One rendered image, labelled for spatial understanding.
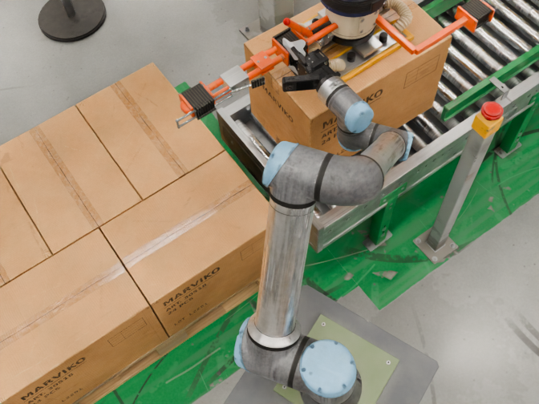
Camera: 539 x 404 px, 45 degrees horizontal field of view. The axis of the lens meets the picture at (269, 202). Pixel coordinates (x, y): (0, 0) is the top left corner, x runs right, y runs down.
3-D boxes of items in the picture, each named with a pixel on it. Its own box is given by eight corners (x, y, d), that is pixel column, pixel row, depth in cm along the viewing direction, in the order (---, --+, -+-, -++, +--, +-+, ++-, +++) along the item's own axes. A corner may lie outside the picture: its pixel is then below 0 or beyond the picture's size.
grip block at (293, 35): (291, 37, 211) (291, 24, 206) (310, 55, 207) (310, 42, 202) (270, 50, 209) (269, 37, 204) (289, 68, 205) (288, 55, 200)
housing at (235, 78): (238, 73, 205) (237, 63, 201) (250, 86, 202) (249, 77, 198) (220, 83, 203) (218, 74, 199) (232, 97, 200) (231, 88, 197)
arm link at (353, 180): (378, 174, 139) (419, 127, 200) (324, 159, 142) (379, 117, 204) (366, 223, 143) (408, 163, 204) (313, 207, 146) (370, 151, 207)
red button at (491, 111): (489, 104, 217) (492, 96, 214) (504, 117, 214) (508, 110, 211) (474, 114, 215) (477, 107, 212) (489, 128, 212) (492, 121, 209)
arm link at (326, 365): (346, 414, 183) (346, 403, 168) (289, 392, 188) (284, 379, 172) (362, 363, 189) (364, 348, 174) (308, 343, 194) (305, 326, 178)
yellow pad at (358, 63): (395, 22, 226) (396, 12, 221) (414, 39, 222) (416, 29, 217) (318, 70, 217) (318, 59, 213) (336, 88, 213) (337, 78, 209)
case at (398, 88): (370, 45, 273) (379, -31, 238) (432, 107, 256) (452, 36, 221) (251, 112, 259) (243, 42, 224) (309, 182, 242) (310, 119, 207)
